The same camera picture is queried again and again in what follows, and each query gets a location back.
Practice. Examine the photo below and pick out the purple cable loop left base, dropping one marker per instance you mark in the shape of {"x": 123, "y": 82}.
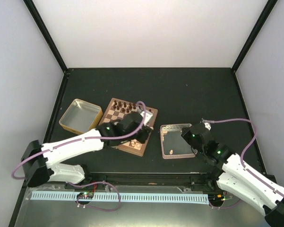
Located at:
{"x": 98, "y": 196}

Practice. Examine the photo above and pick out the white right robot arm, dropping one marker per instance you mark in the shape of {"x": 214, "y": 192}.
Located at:
{"x": 234, "y": 175}

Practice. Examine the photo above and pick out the wooden chessboard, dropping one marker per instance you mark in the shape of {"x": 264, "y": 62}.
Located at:
{"x": 111, "y": 114}

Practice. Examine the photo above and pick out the white slotted cable duct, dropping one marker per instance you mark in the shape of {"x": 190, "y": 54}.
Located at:
{"x": 127, "y": 197}

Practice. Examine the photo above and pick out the pink plastic tray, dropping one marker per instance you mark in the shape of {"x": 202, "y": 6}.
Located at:
{"x": 173, "y": 140}

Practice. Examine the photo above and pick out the left controller board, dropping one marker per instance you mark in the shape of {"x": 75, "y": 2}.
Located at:
{"x": 85, "y": 195}

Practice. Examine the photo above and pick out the black front rail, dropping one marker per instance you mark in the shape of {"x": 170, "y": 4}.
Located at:
{"x": 136, "y": 179}

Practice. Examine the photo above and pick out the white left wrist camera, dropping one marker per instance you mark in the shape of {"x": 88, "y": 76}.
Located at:
{"x": 146, "y": 116}

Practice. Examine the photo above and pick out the black frame post left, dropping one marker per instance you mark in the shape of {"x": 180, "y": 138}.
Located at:
{"x": 45, "y": 33}

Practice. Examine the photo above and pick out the black frame post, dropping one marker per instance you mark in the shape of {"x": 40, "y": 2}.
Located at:
{"x": 45, "y": 33}
{"x": 265, "y": 13}

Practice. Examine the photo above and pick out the controller board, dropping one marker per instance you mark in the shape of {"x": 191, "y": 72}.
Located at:
{"x": 219, "y": 197}
{"x": 85, "y": 195}

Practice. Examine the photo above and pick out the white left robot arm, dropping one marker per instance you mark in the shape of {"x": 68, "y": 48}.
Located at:
{"x": 44, "y": 163}

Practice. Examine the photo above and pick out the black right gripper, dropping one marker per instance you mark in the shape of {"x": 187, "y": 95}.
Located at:
{"x": 186, "y": 133}

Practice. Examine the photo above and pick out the right controller board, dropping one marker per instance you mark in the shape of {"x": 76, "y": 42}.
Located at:
{"x": 219, "y": 197}

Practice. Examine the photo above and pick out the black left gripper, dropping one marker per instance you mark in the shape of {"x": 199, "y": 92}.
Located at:
{"x": 142, "y": 138}

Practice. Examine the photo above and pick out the black frame post right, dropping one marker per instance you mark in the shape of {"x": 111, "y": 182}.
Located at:
{"x": 265, "y": 13}

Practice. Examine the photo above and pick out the yellow metal tin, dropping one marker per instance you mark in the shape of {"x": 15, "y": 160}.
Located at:
{"x": 80, "y": 117}

